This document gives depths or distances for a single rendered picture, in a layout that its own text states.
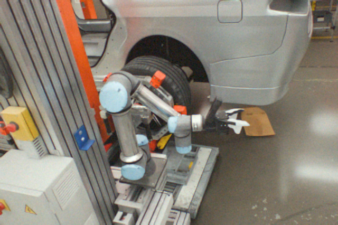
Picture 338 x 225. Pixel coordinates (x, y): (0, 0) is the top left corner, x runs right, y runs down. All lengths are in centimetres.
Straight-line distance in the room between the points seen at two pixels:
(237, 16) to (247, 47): 23
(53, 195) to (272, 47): 162
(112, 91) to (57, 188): 43
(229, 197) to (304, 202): 59
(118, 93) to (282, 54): 131
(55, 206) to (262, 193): 184
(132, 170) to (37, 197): 47
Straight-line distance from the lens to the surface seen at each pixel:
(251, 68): 215
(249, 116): 348
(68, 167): 121
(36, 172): 123
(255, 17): 203
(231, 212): 246
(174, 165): 253
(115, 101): 117
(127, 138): 130
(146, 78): 200
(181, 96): 207
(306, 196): 266
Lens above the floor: 194
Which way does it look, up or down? 32 degrees down
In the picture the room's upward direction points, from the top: 8 degrees counter-clockwise
